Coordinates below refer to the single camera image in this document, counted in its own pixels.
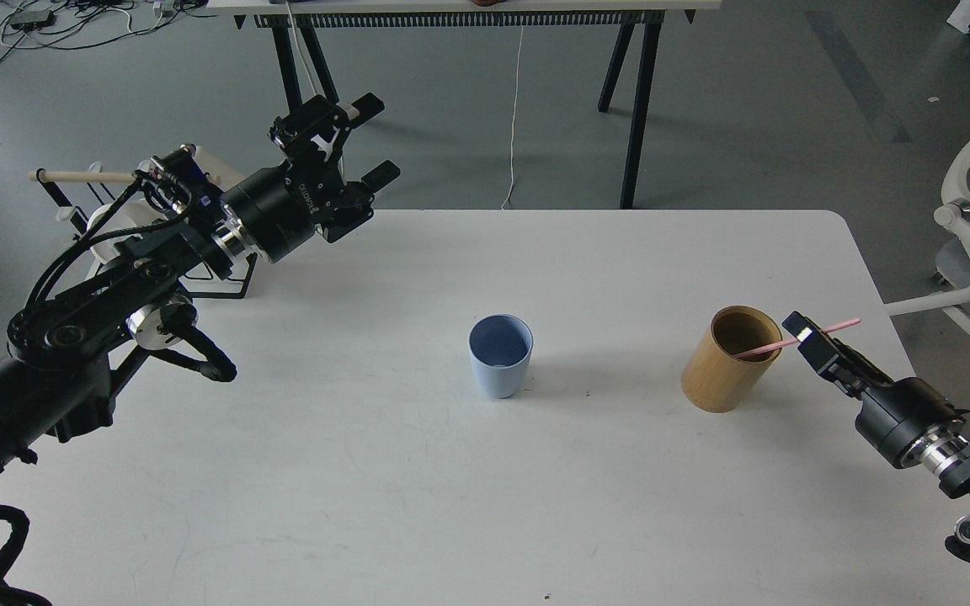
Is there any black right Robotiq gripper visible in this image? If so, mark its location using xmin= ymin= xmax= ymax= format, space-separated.
xmin=782 ymin=311 xmax=967 ymax=470

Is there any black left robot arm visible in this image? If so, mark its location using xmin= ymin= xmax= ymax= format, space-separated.
xmin=0 ymin=93 xmax=400 ymax=605

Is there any white cup on rack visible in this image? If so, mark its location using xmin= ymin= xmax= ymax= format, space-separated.
xmin=88 ymin=200 xmax=162 ymax=265

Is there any white hanging cable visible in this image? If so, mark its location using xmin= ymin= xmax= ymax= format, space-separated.
xmin=501 ymin=25 xmax=526 ymax=210

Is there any black wire cup rack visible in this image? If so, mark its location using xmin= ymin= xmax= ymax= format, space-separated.
xmin=28 ymin=143 xmax=259 ymax=300

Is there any bamboo wooden cup holder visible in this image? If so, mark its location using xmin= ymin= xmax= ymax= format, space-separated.
xmin=681 ymin=306 xmax=782 ymax=413

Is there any floor cables and power strip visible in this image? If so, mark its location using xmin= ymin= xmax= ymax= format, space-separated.
xmin=0 ymin=0 xmax=208 ymax=106

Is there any blue plastic cup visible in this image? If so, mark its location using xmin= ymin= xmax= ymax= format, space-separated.
xmin=468 ymin=314 xmax=534 ymax=399

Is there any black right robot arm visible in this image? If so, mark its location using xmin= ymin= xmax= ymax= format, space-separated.
xmin=782 ymin=313 xmax=970 ymax=564

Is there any pink chopstick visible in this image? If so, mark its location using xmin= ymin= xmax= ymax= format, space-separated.
xmin=732 ymin=317 xmax=862 ymax=360

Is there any background table with black legs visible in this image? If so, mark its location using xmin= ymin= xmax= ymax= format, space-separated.
xmin=205 ymin=0 xmax=723 ymax=210

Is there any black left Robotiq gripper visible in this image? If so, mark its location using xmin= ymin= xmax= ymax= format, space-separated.
xmin=221 ymin=93 xmax=401 ymax=263

